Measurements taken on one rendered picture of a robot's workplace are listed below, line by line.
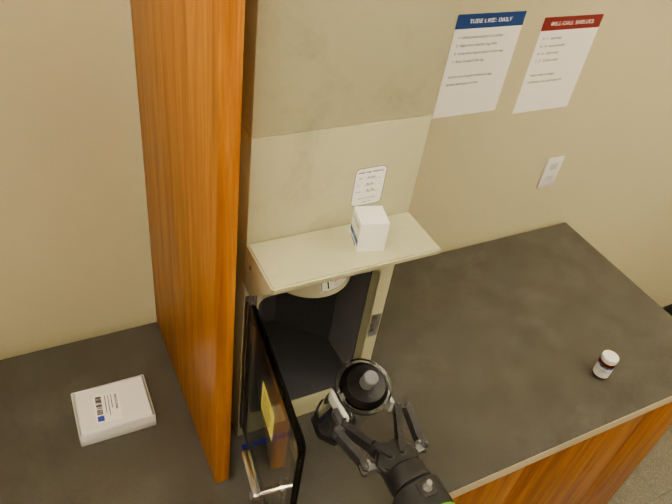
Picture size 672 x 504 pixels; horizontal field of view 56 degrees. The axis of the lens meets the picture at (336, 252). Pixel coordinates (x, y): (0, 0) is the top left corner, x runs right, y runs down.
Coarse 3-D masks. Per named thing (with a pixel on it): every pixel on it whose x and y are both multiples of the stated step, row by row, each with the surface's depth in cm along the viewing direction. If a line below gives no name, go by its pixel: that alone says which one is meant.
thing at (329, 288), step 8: (336, 280) 125; (344, 280) 127; (304, 288) 123; (312, 288) 123; (320, 288) 124; (328, 288) 125; (336, 288) 126; (304, 296) 124; (312, 296) 124; (320, 296) 124
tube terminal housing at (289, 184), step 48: (240, 144) 97; (288, 144) 95; (336, 144) 99; (384, 144) 104; (240, 192) 102; (288, 192) 101; (336, 192) 106; (384, 192) 111; (240, 240) 107; (240, 288) 113; (384, 288) 130; (240, 336) 120; (240, 384) 129; (240, 432) 140
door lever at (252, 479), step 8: (248, 456) 108; (248, 464) 107; (248, 472) 106; (248, 480) 105; (256, 480) 105; (256, 488) 104; (264, 488) 105; (272, 488) 105; (280, 488) 104; (256, 496) 103
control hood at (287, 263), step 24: (408, 216) 116; (288, 240) 106; (312, 240) 107; (336, 240) 108; (408, 240) 111; (432, 240) 112; (264, 264) 101; (288, 264) 102; (312, 264) 103; (336, 264) 103; (360, 264) 104; (384, 264) 106; (264, 288) 100; (288, 288) 98
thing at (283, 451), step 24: (264, 336) 105; (264, 360) 105; (264, 384) 108; (288, 408) 95; (264, 432) 113; (288, 432) 95; (264, 456) 116; (288, 456) 97; (264, 480) 119; (288, 480) 99
